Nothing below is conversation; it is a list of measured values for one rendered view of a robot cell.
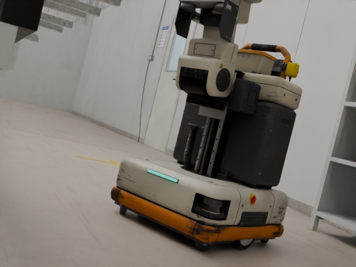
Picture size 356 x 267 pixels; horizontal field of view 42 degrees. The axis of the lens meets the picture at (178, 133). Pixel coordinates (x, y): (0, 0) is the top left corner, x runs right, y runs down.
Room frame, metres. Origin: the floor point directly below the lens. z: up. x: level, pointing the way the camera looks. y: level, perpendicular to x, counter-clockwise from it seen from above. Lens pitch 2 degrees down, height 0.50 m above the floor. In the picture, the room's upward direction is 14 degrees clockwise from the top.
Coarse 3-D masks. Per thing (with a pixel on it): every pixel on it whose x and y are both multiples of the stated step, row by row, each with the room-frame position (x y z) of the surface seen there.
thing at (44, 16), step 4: (44, 16) 2.10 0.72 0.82; (48, 16) 2.11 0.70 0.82; (52, 16) 2.12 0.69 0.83; (56, 16) 2.13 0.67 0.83; (44, 20) 2.12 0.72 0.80; (48, 20) 2.11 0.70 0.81; (52, 20) 2.12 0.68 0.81; (56, 20) 2.13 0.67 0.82; (60, 20) 2.14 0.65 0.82; (64, 20) 2.14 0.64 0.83; (60, 24) 2.14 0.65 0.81; (64, 24) 2.14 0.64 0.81; (68, 24) 2.15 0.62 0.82; (72, 24) 2.16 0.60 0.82
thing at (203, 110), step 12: (192, 72) 2.06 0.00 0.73; (204, 72) 2.02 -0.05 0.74; (192, 84) 2.05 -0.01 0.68; (204, 84) 2.02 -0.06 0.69; (240, 84) 2.04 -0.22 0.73; (252, 84) 2.05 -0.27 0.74; (192, 96) 2.12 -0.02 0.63; (204, 96) 2.07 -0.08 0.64; (228, 96) 2.15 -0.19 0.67; (240, 96) 2.03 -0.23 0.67; (252, 96) 2.07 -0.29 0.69; (204, 108) 2.23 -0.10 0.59; (216, 108) 2.12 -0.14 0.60; (240, 108) 2.03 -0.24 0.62; (252, 108) 2.09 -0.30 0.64
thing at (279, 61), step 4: (276, 60) 2.47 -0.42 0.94; (280, 60) 2.45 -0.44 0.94; (276, 64) 2.45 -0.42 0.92; (280, 64) 2.44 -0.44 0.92; (284, 64) 2.32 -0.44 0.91; (272, 68) 2.41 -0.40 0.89; (276, 68) 2.40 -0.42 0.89; (280, 68) 2.39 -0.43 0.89; (284, 68) 2.32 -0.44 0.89; (272, 72) 2.42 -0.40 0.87; (276, 72) 2.40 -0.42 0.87; (280, 72) 2.38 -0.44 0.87
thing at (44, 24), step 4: (40, 20) 2.34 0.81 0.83; (40, 24) 2.34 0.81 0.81; (44, 24) 2.35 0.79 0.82; (48, 24) 2.35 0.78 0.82; (52, 24) 2.36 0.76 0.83; (56, 24) 2.37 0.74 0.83; (48, 28) 2.36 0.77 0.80; (52, 28) 2.36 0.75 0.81; (56, 28) 2.37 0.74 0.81; (60, 28) 2.38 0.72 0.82
